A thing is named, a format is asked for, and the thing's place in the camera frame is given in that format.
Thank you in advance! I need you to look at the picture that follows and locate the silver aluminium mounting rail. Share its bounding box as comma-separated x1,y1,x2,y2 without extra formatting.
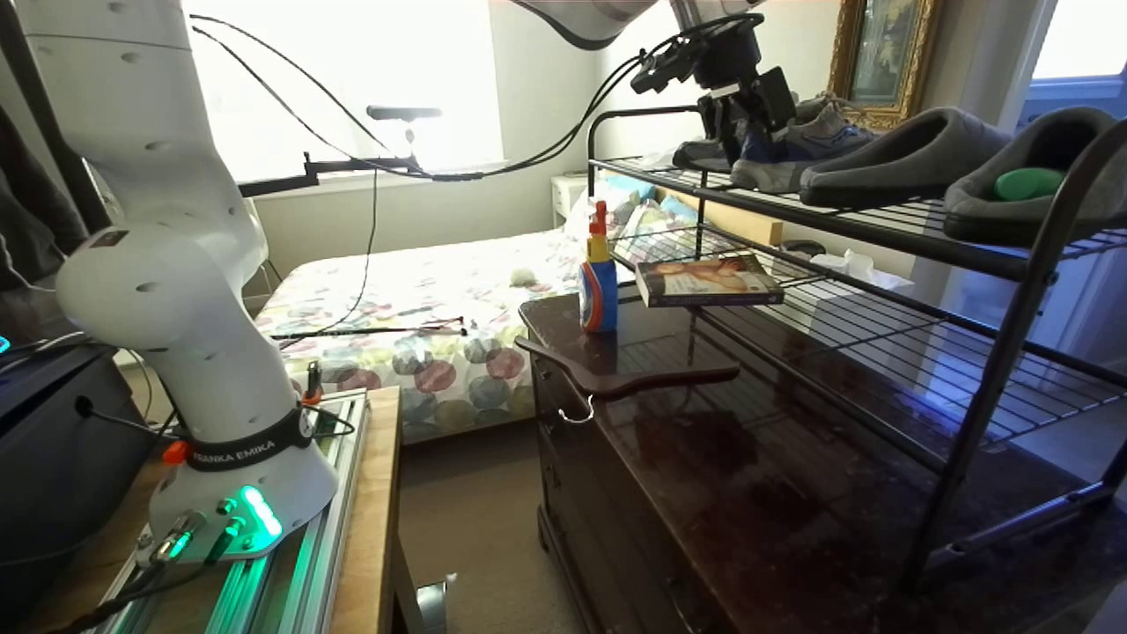
104,391,374,634

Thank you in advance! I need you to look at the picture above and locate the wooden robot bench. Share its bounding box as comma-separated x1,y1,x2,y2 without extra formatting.
23,385,404,634

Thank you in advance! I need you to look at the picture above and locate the thin black cable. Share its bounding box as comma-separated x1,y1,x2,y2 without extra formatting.
186,9,410,161

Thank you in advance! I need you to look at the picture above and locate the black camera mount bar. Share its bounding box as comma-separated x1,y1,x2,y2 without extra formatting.
237,152,424,202

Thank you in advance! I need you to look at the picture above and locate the blue grey sneaker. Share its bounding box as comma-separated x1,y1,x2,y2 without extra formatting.
728,91,876,192

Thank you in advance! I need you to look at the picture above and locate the plain grey slipper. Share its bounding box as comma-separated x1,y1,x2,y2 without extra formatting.
797,104,1013,210

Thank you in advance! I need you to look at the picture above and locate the bed with floral quilt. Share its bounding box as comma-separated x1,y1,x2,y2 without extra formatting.
249,220,604,446

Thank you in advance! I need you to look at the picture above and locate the black metal shoe rack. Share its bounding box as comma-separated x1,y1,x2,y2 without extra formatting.
580,101,1127,590

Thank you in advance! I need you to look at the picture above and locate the dark wooden dresser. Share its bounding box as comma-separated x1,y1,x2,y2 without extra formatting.
514,286,1127,634

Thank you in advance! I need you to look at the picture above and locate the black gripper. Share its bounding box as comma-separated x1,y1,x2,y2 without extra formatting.
683,9,803,168

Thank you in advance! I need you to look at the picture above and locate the gold framed picture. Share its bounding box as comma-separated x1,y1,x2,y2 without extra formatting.
824,0,945,135

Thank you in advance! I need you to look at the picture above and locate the blue spray cleaner bottle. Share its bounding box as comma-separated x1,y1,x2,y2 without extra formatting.
574,198,624,337

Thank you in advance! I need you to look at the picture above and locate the grey slipper green insole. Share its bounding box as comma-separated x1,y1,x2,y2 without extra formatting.
942,104,1127,245

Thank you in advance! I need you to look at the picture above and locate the paperback book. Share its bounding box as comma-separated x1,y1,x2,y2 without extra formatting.
634,245,789,310

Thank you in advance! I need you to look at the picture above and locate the brown wooden coat hanger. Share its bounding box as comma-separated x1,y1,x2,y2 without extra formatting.
514,331,748,429

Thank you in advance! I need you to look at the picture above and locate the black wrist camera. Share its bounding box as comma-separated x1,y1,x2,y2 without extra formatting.
627,41,705,100

